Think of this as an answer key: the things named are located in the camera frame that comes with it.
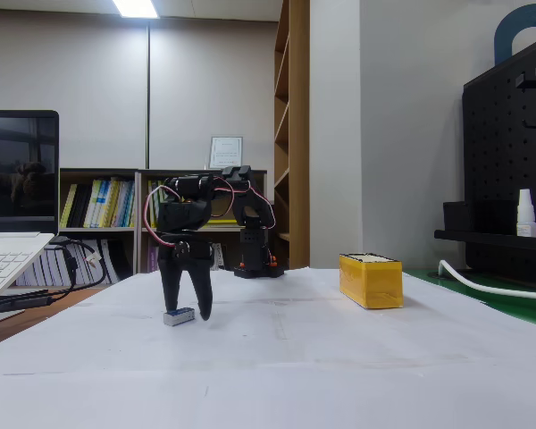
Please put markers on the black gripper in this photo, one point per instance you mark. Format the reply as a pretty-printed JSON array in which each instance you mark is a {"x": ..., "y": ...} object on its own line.
[{"x": 192, "y": 247}]

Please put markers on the small dark blue block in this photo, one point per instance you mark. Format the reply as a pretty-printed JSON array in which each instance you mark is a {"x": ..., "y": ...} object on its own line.
[{"x": 178, "y": 317}]

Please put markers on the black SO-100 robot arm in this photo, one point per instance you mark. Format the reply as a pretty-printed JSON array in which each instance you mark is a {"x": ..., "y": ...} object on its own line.
[{"x": 250, "y": 246}]

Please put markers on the yellow rectangular box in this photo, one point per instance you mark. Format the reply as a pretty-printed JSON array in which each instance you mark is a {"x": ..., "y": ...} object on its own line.
[{"x": 375, "y": 286}]

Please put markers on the white paper sheet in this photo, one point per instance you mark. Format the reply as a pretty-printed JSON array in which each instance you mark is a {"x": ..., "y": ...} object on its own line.
[
  {"x": 116, "y": 339},
  {"x": 138, "y": 290},
  {"x": 312, "y": 286},
  {"x": 94, "y": 402},
  {"x": 384, "y": 393},
  {"x": 384, "y": 330}
]

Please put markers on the black orange table clamp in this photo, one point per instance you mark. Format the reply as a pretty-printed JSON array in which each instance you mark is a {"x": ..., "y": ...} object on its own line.
[
  {"x": 243, "y": 264},
  {"x": 273, "y": 263}
]

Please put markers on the low wooden bookshelf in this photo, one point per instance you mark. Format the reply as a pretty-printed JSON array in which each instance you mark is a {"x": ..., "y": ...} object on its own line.
[
  {"x": 98, "y": 232},
  {"x": 225, "y": 232}
]

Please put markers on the flat yellow folder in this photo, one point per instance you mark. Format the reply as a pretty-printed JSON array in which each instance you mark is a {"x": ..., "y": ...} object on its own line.
[{"x": 225, "y": 221}]

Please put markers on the yellow white book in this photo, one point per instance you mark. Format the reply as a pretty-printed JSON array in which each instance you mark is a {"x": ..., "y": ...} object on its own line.
[{"x": 94, "y": 205}]

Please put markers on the black book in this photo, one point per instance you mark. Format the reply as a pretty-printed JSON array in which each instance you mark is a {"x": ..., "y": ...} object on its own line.
[{"x": 81, "y": 205}]

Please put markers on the framed white certificate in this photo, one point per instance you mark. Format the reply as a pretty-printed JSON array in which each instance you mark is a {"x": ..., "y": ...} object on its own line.
[{"x": 225, "y": 152}]

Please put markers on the leaning yellow book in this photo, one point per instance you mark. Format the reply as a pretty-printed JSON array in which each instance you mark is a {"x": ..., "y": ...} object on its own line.
[{"x": 69, "y": 207}]

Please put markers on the white laptop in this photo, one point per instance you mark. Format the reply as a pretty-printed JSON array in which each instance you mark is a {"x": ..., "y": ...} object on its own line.
[{"x": 9, "y": 259}]

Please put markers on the tall wooden bookshelf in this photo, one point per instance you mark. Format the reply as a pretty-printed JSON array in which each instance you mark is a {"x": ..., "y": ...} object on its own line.
[{"x": 299, "y": 134}]

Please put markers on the ceiling light panel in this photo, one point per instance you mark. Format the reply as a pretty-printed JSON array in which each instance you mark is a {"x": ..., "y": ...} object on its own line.
[{"x": 134, "y": 8}]

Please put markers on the black pegboard shelf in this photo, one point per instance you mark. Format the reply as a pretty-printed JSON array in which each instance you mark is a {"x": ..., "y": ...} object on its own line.
[{"x": 473, "y": 237}]

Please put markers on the green desk mat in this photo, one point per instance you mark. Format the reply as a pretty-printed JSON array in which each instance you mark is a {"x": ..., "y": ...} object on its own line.
[{"x": 496, "y": 304}]

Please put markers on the black pegboard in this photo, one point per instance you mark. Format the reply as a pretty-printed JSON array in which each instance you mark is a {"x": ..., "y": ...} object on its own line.
[{"x": 496, "y": 156}]

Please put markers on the white dropper bottle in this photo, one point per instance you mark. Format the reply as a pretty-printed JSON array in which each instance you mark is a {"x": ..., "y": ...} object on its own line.
[{"x": 526, "y": 219}]

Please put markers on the blue arch-shaped object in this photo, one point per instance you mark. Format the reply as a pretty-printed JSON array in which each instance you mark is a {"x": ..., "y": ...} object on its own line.
[{"x": 502, "y": 40}]

